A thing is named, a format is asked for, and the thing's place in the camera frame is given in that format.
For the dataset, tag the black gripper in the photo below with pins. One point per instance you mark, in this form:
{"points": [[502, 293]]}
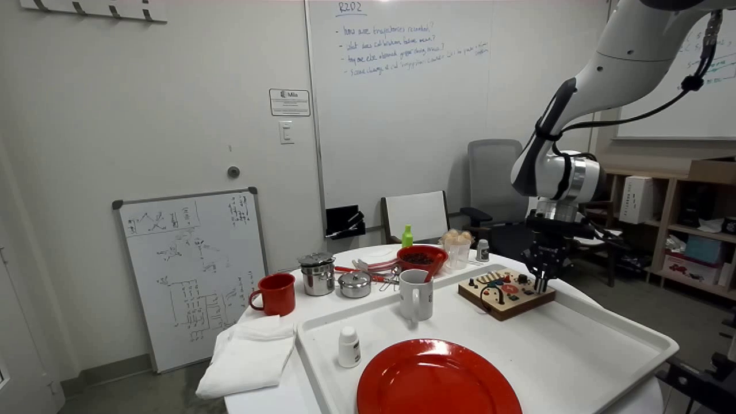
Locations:
{"points": [[555, 242]]}

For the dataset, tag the wooden electrical button board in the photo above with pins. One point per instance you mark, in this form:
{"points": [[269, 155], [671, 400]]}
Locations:
{"points": [[502, 297]]}

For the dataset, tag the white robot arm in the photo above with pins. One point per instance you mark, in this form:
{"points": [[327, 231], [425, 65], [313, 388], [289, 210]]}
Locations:
{"points": [[645, 52]]}

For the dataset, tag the small salt shaker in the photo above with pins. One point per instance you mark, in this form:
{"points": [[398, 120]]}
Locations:
{"points": [[481, 249]]}

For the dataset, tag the white plastic tray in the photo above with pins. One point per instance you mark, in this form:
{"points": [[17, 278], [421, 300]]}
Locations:
{"points": [[554, 353]]}

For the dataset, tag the white chair with black armrest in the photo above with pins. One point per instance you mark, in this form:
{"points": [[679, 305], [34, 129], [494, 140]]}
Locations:
{"points": [[607, 238]]}

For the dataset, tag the clear container of eggs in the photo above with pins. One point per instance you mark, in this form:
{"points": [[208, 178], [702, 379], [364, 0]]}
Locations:
{"points": [[457, 243]]}

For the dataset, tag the grey office chair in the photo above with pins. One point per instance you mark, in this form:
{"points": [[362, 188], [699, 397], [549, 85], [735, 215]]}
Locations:
{"points": [[490, 174]]}

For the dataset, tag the red bowl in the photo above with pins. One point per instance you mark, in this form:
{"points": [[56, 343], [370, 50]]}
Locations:
{"points": [[421, 258]]}

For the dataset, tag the white binder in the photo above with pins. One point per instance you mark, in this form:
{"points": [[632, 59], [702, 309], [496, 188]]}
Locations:
{"points": [[637, 198]]}

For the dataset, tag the metal cup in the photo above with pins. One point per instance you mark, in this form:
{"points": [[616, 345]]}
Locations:
{"points": [[418, 294]]}

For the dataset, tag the green bottle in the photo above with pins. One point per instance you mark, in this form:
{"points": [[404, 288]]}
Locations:
{"points": [[409, 238]]}

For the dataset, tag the white cushioned chair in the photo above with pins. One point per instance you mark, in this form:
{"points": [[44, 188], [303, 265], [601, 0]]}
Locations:
{"points": [[418, 215]]}

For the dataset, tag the red plate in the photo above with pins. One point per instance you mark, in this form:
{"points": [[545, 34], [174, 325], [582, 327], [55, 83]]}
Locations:
{"points": [[438, 379]]}

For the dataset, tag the wooden shelf unit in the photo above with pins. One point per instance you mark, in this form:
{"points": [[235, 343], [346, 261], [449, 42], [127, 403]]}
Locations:
{"points": [[676, 196]]}

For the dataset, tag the small steel bowl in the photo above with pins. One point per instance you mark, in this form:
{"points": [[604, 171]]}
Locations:
{"points": [[355, 286]]}

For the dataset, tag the black equipment stand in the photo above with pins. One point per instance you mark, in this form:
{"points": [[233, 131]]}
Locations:
{"points": [[702, 382]]}

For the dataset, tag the cardboard box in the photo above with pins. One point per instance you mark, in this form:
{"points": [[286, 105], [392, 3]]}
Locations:
{"points": [[714, 171]]}

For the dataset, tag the small white bottle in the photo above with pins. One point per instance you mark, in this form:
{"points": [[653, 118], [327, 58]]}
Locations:
{"points": [[348, 348]]}

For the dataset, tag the steel pot with lid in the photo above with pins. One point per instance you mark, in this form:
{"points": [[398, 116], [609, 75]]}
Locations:
{"points": [[318, 276]]}

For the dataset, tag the red mug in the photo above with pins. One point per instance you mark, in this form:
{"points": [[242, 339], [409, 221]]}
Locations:
{"points": [[278, 294]]}

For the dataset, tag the white folded towel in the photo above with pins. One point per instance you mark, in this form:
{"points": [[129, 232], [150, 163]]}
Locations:
{"points": [[246, 359]]}

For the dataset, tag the round door lock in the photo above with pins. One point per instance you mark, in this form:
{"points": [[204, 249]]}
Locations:
{"points": [[233, 173]]}

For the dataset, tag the small framed whiteboard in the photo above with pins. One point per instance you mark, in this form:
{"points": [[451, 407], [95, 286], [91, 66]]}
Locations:
{"points": [[191, 276]]}

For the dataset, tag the large wall whiteboard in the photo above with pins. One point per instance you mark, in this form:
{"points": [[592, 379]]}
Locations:
{"points": [[428, 129]]}

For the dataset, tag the wall whiteboard with green writing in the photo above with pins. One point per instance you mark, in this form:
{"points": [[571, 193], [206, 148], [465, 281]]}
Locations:
{"points": [[691, 116]]}

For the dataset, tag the white light switch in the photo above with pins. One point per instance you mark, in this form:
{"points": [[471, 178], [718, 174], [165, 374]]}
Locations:
{"points": [[286, 131]]}

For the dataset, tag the white wall sign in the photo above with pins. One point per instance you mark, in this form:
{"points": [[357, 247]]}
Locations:
{"points": [[290, 102]]}

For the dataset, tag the wall coat hook rack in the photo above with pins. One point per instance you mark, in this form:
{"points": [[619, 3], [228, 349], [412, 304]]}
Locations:
{"points": [[94, 8]]}

